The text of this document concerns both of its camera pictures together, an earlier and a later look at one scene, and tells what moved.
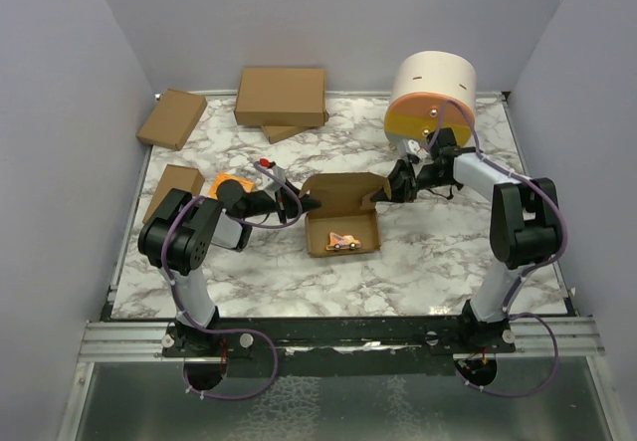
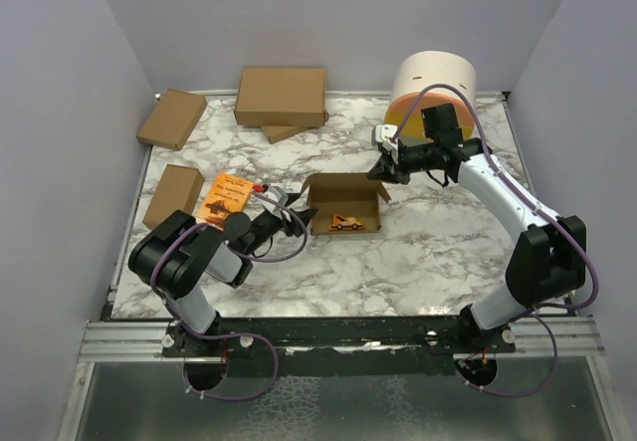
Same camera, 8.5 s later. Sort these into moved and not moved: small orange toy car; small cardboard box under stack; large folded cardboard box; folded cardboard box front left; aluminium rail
Moved: small orange toy car
Not moved: aluminium rail; small cardboard box under stack; large folded cardboard box; folded cardboard box front left
